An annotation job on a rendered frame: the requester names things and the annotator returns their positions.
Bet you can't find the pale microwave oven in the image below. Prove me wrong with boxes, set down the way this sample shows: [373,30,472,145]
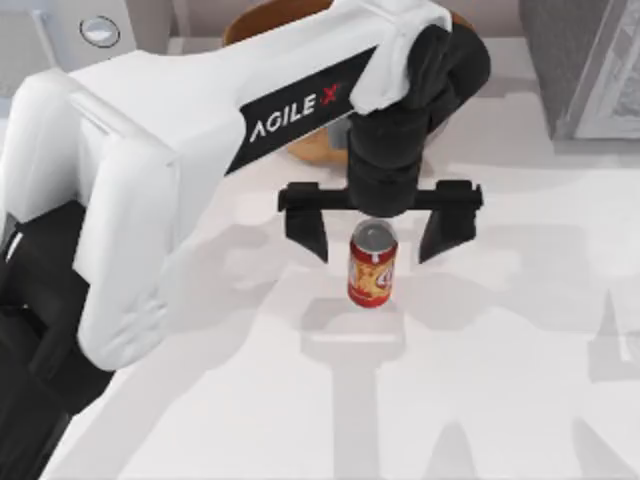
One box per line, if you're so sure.
[0,0,137,97]

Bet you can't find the grey cabinet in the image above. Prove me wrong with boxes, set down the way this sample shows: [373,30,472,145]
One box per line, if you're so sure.
[517,0,640,144]

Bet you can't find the red and orange can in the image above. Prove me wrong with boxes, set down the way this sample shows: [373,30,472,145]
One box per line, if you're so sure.
[347,218,400,310]

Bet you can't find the silver round knob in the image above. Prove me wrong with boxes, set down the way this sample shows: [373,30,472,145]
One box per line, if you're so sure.
[79,15,122,49]

